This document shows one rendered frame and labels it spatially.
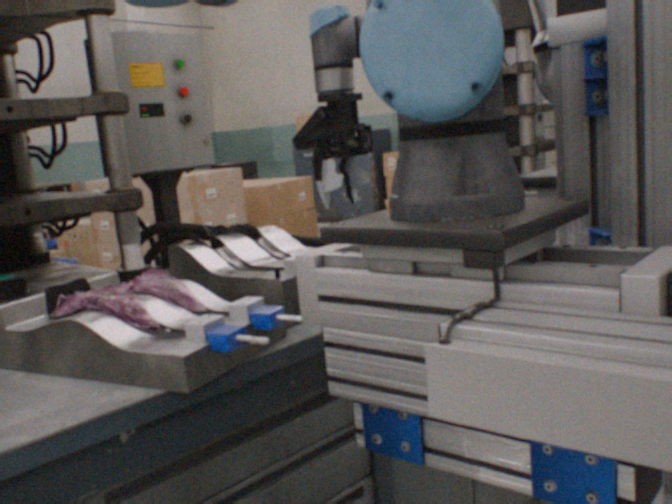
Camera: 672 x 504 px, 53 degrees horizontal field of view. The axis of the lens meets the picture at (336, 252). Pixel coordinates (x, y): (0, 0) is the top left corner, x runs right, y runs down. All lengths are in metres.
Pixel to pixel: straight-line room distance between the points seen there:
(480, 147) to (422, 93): 0.16
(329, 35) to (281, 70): 8.31
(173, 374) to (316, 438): 0.42
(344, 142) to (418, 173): 0.55
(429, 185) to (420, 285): 0.11
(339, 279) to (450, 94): 0.31
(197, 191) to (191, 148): 2.99
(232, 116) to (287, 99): 1.08
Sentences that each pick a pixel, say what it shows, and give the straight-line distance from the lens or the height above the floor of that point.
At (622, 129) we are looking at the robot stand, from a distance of 0.83.
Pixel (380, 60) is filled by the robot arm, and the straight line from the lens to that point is 0.58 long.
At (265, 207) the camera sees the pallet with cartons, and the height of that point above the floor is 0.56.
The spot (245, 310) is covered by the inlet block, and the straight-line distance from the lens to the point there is 1.09.
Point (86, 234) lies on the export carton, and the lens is 6.45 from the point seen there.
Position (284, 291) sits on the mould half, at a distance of 1.21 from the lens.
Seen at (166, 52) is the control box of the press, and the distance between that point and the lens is 2.12.
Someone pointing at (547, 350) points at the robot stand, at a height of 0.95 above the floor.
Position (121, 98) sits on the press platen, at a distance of 1.85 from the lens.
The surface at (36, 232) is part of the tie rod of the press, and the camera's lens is 2.50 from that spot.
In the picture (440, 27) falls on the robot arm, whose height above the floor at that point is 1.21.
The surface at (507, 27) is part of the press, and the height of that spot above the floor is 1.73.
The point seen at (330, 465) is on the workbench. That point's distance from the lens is 1.37.
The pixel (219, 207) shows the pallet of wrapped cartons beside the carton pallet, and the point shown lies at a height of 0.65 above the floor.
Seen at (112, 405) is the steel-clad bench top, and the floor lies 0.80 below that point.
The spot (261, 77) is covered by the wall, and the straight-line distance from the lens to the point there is 9.82.
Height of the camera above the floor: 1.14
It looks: 10 degrees down
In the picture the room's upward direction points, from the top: 5 degrees counter-clockwise
